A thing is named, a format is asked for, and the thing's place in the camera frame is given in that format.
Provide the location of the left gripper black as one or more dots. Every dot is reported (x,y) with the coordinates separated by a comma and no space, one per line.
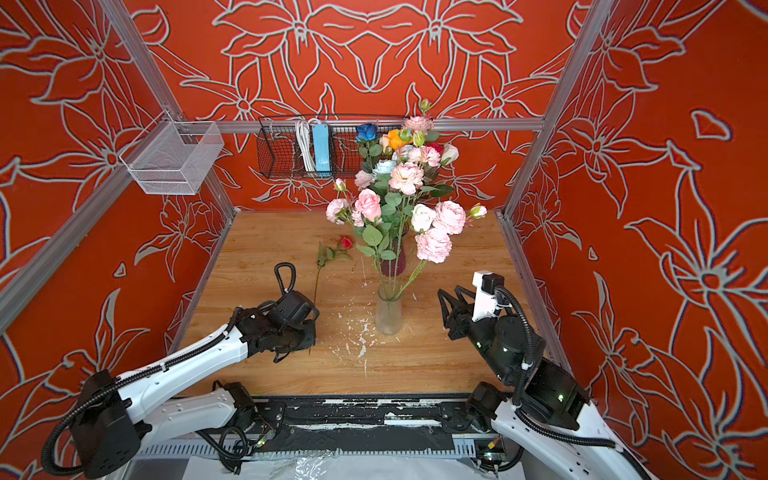
(311,337)

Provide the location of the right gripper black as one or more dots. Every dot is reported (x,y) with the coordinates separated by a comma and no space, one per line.
(462,313)

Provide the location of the small red rose stem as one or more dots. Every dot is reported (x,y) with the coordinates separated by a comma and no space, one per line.
(328,253)

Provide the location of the purple ribbed glass vase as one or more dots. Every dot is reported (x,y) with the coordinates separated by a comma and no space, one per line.
(394,268)

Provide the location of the pink rose flower stem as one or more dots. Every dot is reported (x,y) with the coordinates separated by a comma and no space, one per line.
(368,215)

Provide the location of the large pink peony spray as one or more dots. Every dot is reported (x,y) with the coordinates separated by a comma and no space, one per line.
(435,245)

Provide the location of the pink mini rose spray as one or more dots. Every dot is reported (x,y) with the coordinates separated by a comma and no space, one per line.
(422,218)

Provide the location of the pink peony flower stem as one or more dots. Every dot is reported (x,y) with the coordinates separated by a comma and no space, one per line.
(363,180)

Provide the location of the white rose flower stem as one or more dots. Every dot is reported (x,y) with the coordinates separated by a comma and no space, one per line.
(450,154)

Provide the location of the blue rose flower stem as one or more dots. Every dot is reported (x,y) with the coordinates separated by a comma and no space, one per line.
(369,146)

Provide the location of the yellow rose flower stem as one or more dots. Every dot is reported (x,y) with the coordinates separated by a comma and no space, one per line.
(398,138)

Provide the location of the pink carnation spray stem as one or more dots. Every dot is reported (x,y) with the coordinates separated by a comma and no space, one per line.
(422,122)

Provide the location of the white hydrangea flower stem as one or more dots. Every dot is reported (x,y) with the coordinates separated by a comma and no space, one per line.
(384,167)

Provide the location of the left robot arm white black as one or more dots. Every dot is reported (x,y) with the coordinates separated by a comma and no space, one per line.
(115,417)

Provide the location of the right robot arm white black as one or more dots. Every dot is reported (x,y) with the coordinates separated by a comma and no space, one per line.
(538,406)

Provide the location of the clear ribbed glass vase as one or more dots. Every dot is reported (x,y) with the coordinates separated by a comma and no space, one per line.
(389,317)

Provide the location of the mixed flower bunch on table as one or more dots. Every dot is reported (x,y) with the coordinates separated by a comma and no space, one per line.
(336,208)

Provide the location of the blue flat box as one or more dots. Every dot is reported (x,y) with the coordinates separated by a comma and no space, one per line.
(321,145)

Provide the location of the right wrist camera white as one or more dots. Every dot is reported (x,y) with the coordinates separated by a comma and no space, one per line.
(485,303)

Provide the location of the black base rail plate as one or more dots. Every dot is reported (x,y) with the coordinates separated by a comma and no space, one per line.
(367,424)

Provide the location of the black wire wall basket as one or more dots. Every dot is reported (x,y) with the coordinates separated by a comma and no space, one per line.
(285,144)

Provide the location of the white mesh wall basket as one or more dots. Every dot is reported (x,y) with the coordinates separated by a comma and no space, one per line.
(166,161)

